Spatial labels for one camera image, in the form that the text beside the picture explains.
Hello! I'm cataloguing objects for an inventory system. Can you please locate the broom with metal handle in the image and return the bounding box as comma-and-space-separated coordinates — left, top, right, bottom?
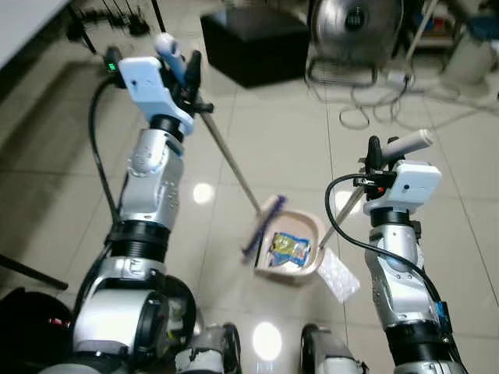
154, 33, 286, 266

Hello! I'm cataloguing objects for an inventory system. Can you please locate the beige long-handled dustpan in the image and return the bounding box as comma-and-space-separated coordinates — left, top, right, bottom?
253, 129, 435, 283

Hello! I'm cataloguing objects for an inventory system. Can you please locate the silver floor fan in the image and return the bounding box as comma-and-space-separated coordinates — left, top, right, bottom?
306, 0, 408, 88

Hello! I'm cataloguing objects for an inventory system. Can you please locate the black box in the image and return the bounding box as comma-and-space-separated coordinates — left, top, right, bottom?
200, 7, 311, 89

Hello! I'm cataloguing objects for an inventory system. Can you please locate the white power strip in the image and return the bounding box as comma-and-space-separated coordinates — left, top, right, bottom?
385, 70, 416, 86

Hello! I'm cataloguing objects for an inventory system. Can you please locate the black metal stand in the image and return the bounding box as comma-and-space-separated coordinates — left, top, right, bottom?
65, 0, 167, 44

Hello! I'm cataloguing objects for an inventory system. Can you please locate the yellow blue snack wrapper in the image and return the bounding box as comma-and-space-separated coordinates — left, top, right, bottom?
268, 233, 313, 270

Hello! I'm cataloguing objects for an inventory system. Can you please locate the white round container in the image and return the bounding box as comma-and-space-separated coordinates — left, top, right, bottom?
439, 31, 499, 99

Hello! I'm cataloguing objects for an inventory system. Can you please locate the blue object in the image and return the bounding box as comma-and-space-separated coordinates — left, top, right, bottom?
466, 14, 499, 41

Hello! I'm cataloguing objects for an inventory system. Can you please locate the right robot leg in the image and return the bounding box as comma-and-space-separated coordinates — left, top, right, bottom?
300, 323, 367, 374

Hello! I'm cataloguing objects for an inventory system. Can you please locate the black trash bin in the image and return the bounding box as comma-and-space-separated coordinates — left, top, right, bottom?
0, 286, 76, 374

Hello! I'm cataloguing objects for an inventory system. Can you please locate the white floor cable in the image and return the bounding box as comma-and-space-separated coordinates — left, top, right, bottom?
337, 76, 408, 132

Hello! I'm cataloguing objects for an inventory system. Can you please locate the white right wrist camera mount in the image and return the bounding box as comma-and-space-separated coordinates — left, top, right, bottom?
365, 161, 442, 216

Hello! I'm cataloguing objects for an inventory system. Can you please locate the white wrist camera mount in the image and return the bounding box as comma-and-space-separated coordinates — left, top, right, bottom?
365, 161, 442, 216
118, 56, 196, 136

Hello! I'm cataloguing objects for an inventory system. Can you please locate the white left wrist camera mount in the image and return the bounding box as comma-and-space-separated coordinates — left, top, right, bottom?
118, 56, 196, 136

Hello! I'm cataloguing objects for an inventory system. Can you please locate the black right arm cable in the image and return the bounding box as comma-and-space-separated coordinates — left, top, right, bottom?
324, 173, 441, 312

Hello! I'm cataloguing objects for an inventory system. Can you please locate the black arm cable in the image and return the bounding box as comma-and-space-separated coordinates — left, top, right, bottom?
87, 47, 127, 223
324, 173, 441, 312

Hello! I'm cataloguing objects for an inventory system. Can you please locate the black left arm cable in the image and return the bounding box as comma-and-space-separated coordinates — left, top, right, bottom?
87, 47, 127, 223

